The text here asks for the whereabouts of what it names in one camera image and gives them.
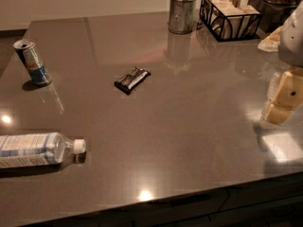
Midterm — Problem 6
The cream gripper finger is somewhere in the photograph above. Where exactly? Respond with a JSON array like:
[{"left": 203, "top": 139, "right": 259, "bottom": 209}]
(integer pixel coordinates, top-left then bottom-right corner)
[
  {"left": 258, "top": 26, "right": 282, "bottom": 52},
  {"left": 261, "top": 67, "right": 303, "bottom": 125}
]

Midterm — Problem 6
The black rxbar chocolate bar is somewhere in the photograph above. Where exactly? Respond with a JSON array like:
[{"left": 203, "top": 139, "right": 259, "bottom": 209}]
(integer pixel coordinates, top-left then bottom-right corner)
[{"left": 114, "top": 67, "right": 151, "bottom": 95}]

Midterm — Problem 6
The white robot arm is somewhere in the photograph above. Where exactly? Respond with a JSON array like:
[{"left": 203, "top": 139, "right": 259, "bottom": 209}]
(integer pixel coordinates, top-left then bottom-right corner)
[{"left": 261, "top": 3, "right": 303, "bottom": 125}]

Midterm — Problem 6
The dark stand under jar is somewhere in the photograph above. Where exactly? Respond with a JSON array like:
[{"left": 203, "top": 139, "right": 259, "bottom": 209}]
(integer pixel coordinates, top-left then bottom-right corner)
[{"left": 248, "top": 0, "right": 296, "bottom": 32}]

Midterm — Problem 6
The metal cup with cotton swabs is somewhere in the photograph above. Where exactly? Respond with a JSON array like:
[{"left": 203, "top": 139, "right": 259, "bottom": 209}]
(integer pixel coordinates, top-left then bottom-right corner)
[{"left": 169, "top": 0, "right": 196, "bottom": 35}]

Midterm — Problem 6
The clear plastic water bottle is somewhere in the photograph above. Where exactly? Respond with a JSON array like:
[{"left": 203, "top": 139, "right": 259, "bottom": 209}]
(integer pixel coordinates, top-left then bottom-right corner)
[{"left": 0, "top": 132, "right": 86, "bottom": 168}]

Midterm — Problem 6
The red bull can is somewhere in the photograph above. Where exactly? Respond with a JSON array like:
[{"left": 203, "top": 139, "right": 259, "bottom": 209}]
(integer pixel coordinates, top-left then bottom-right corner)
[{"left": 13, "top": 39, "right": 51, "bottom": 87}]

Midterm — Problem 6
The black wire basket with packets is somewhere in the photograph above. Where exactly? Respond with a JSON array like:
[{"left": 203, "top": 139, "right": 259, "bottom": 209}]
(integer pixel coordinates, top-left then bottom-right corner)
[{"left": 199, "top": 0, "right": 261, "bottom": 42}]

